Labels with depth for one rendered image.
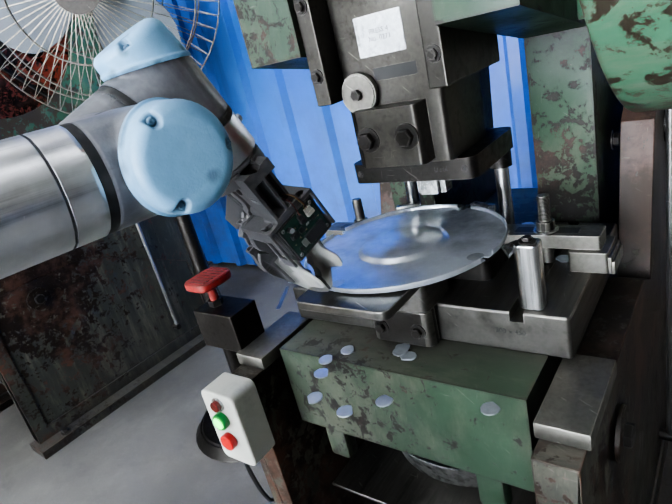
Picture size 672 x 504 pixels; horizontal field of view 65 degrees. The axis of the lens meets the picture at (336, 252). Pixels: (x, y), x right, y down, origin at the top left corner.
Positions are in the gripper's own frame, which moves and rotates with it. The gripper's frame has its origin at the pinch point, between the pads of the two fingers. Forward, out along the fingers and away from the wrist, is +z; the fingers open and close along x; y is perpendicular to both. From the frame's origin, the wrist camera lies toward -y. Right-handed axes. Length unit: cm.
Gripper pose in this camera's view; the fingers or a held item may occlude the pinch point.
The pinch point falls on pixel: (320, 281)
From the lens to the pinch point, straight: 68.4
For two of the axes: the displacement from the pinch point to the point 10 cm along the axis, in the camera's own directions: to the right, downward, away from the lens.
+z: 5.2, 6.6, 5.4
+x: 6.0, -7.3, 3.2
